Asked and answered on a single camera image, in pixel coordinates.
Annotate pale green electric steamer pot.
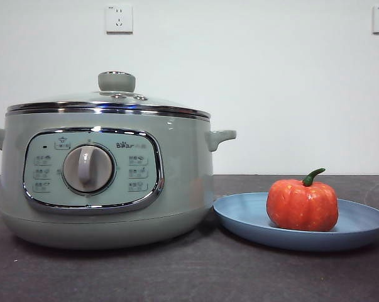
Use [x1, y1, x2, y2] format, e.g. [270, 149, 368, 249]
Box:
[0, 110, 237, 251]

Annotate orange toy pumpkin green stem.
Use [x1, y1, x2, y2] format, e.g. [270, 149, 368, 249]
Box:
[266, 168, 339, 233]

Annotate glass lid with green knob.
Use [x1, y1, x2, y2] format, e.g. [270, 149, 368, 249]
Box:
[6, 71, 211, 121]

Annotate blue round plate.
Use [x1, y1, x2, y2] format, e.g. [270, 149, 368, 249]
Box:
[212, 192, 379, 252]

